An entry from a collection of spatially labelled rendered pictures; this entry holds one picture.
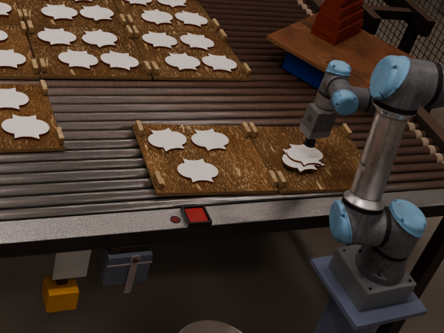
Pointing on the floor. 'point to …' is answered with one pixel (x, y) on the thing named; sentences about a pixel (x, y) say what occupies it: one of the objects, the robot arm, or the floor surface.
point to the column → (409, 308)
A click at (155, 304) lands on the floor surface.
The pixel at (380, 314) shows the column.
